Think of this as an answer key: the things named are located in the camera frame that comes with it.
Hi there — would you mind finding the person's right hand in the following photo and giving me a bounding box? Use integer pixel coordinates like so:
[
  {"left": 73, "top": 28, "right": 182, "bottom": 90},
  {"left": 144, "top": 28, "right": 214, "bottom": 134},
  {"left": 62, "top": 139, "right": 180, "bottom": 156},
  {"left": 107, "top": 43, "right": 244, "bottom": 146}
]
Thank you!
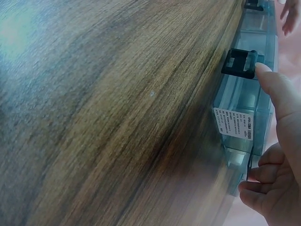
[{"left": 238, "top": 62, "right": 301, "bottom": 226}]

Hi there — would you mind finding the person's left hand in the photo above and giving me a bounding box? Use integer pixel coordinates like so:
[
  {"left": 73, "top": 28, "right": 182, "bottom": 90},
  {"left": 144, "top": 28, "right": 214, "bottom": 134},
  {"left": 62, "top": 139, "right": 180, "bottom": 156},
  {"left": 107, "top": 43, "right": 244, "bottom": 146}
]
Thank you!
[{"left": 278, "top": 0, "right": 301, "bottom": 37}]

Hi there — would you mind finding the clear plastic box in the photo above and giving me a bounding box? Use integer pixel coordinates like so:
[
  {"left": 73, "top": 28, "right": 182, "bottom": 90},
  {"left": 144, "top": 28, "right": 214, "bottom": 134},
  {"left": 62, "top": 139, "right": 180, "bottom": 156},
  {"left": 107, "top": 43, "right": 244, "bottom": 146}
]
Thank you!
[{"left": 213, "top": 0, "right": 280, "bottom": 198}]

